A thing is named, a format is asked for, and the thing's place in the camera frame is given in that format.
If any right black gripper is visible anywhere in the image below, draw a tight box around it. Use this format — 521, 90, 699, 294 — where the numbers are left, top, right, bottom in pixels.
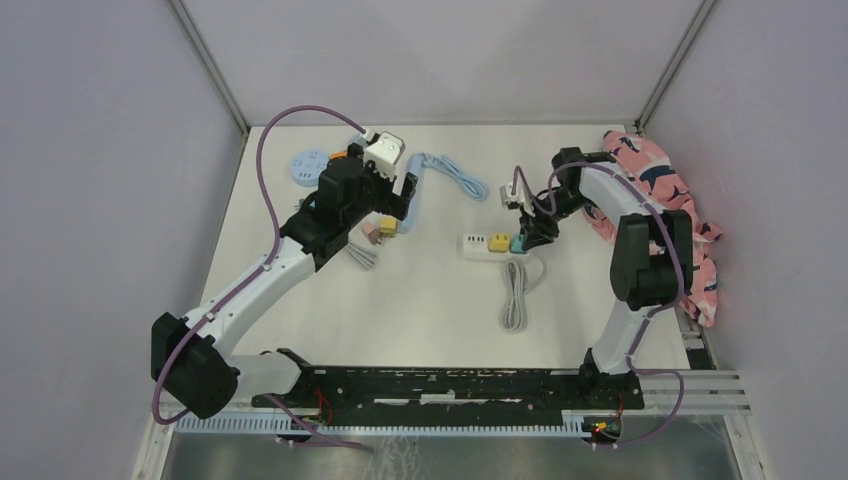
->
519, 187, 593, 250

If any teal plug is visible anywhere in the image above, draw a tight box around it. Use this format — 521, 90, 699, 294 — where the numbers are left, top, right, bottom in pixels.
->
509, 234, 527, 255

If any yellow plug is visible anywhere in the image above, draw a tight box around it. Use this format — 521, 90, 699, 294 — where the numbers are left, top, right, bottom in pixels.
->
487, 233, 511, 253
378, 216, 399, 238

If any round blue power socket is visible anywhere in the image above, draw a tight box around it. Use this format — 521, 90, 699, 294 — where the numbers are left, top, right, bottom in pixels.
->
289, 149, 330, 188

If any pink plug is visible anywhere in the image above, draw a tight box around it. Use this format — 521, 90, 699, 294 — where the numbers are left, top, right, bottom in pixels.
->
361, 221, 382, 245

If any white power strip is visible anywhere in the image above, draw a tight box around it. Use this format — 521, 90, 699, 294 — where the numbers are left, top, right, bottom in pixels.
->
460, 233, 531, 262

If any long blue power strip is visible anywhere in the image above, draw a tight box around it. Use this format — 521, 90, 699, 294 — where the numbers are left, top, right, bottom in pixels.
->
397, 152, 425, 234

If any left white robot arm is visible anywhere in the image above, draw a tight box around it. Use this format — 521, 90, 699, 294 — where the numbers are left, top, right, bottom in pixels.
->
151, 157, 418, 424

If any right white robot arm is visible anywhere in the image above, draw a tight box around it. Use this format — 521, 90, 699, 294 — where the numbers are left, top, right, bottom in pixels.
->
500, 147, 694, 408

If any pink patterned cloth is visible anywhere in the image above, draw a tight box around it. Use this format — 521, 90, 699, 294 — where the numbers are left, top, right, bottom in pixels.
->
602, 130, 723, 327

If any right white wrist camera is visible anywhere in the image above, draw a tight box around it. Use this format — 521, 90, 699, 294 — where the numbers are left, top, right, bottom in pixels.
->
499, 182, 534, 213

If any grey bundled cable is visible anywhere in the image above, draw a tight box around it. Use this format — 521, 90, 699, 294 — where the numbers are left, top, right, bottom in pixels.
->
345, 241, 379, 271

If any blue bundled strip cable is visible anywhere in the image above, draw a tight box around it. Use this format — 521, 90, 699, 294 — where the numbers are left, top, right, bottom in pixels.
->
421, 152, 492, 203

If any grey cable of white strip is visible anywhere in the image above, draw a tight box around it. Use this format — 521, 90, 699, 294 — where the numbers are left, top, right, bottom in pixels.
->
498, 254, 548, 334

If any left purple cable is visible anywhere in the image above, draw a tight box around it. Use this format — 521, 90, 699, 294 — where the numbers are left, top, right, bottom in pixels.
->
152, 105, 372, 452

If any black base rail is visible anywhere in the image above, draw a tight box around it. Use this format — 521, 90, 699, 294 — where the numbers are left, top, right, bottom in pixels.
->
252, 365, 645, 427

